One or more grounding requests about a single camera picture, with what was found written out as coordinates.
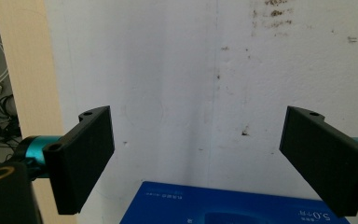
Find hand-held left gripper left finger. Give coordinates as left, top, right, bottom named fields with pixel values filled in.
left=42, top=105, right=116, bottom=216

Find blue cardboard box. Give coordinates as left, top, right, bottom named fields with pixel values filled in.
left=119, top=180, right=352, bottom=224

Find black cable tangle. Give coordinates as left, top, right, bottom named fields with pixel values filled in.
left=0, top=91, right=23, bottom=165

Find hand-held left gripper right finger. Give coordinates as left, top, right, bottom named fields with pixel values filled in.
left=279, top=105, right=358, bottom=218

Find beige wooden panel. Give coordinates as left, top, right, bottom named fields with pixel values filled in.
left=0, top=0, right=79, bottom=224

